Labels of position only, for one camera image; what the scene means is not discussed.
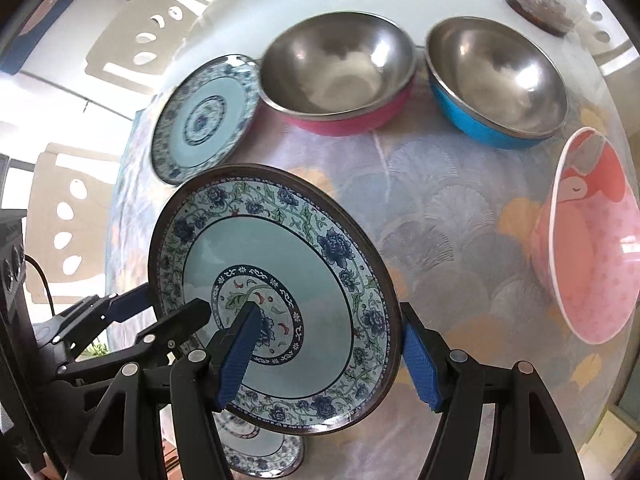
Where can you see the large floral blue plate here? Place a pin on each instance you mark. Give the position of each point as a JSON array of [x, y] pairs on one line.
[[310, 280]]

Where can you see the white chair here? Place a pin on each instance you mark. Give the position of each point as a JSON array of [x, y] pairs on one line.
[[145, 35], [595, 15], [60, 220]]

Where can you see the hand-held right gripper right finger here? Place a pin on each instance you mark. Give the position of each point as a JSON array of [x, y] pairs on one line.
[[422, 360]]

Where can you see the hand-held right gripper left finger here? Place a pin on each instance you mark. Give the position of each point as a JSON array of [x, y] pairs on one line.
[[239, 360]]

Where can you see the patterned tablecloth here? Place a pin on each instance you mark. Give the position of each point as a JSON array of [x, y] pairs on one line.
[[440, 200]]

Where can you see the pink plastic bowl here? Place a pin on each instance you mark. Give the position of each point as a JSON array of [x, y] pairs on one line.
[[590, 255]]

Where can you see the blue steel bowl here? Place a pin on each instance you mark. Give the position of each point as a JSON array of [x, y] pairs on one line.
[[495, 85]]

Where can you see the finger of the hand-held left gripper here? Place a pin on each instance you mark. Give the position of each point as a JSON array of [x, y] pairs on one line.
[[182, 317], [127, 305]]

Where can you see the small floral blue plate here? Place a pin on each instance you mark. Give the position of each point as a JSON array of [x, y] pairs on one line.
[[205, 120]]

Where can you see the pink steel bowl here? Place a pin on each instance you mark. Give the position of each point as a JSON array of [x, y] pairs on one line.
[[340, 75]]

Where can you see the blue wall poster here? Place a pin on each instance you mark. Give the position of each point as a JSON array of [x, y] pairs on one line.
[[35, 20]]

